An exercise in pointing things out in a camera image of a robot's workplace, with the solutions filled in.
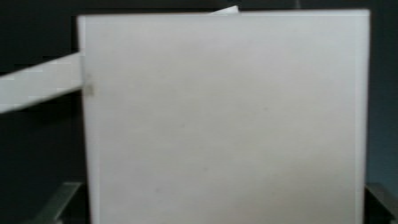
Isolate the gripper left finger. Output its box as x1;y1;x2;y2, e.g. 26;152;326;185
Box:
33;182;82;224

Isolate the white U-shaped fence frame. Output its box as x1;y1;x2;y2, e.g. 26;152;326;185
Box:
0;53;82;114

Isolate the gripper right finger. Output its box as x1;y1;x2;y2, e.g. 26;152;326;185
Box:
365;183;398;224

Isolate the white cabinet top block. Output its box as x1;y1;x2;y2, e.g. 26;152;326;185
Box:
79;10;370;224

